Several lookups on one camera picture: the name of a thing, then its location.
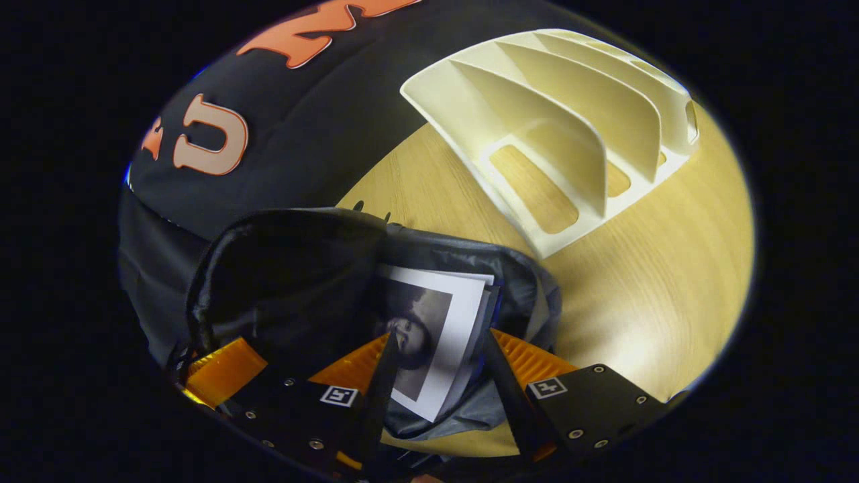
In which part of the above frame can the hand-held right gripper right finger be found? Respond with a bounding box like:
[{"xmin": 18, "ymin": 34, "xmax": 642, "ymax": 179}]
[{"xmin": 482, "ymin": 327, "xmax": 690, "ymax": 464}]

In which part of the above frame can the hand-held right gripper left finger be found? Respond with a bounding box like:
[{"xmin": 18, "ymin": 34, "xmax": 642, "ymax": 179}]
[{"xmin": 227, "ymin": 332, "xmax": 405, "ymax": 472}]

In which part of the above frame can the white book with portrait cover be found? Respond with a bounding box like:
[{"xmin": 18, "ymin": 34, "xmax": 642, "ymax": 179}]
[{"xmin": 372, "ymin": 264, "xmax": 494, "ymax": 423}]

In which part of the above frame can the dark grey schoolbag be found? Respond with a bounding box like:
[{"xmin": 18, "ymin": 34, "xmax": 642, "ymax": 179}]
[{"xmin": 185, "ymin": 207, "xmax": 563, "ymax": 443}]

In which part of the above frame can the white plastic bookshelf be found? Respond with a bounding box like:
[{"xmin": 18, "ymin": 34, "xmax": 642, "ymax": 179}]
[{"xmin": 400, "ymin": 28, "xmax": 700, "ymax": 260}]

